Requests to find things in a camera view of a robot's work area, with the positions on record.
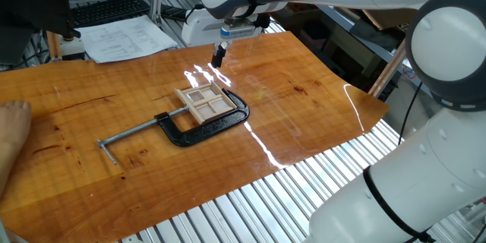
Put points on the printed white paper sheets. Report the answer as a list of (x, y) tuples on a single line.
[(125, 40)]

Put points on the small white device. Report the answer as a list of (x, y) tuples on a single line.
[(72, 48)]

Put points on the black computer keyboard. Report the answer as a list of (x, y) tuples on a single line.
[(108, 9)]

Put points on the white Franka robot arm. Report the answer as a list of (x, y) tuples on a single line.
[(448, 45)]

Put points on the person's bare forearm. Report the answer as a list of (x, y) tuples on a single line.
[(4, 171)]

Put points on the silver camera with blue ends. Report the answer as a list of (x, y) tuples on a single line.
[(239, 30)]

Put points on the light wooden slat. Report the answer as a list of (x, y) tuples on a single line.
[(54, 45), (387, 68)]

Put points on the person's bare hand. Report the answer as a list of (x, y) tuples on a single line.
[(13, 121)]

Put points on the miniature wooden sliding window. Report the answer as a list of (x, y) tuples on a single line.
[(205, 102)]

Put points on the flat black box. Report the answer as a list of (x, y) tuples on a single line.
[(172, 12)]

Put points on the glossy wood-pattern mat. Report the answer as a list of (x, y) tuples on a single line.
[(95, 83)]

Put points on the black C-clamp with steel screw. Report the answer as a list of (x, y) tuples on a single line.
[(197, 134)]

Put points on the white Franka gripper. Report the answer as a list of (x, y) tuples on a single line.
[(199, 28)]

